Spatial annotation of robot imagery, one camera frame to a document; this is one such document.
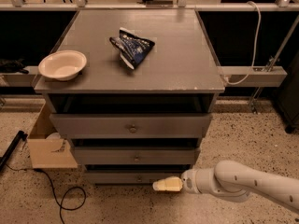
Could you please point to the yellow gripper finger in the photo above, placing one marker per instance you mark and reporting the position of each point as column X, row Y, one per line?
column 172, row 183

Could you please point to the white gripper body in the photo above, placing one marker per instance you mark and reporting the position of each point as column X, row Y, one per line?
column 189, row 181

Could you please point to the grey bottom drawer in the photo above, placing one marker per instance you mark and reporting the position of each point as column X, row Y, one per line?
column 136, row 178

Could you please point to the grey drawer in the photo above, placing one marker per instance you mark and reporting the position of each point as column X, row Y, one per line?
column 135, row 155
column 136, row 178
column 86, row 126

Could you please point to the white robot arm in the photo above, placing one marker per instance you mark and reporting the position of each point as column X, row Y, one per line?
column 234, row 182

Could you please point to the grey drawer cabinet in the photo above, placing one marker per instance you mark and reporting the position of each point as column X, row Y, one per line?
column 178, row 77

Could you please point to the grey middle drawer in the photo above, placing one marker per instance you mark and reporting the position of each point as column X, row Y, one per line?
column 135, row 155

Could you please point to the grey top drawer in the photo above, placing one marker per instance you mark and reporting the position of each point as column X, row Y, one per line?
column 86, row 126

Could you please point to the cardboard box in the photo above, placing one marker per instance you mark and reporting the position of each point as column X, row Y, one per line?
column 47, row 148

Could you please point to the dark cart at right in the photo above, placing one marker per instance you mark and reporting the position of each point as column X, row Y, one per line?
column 288, row 96

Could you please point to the blue chip bag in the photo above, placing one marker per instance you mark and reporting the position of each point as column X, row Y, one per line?
column 133, row 49

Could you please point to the black pole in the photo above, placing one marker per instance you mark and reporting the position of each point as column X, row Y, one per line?
column 20, row 136

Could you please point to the white bowl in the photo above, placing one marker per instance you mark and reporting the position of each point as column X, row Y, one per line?
column 62, row 65

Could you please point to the black cloth on rail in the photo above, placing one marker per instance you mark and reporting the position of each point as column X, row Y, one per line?
column 12, row 66

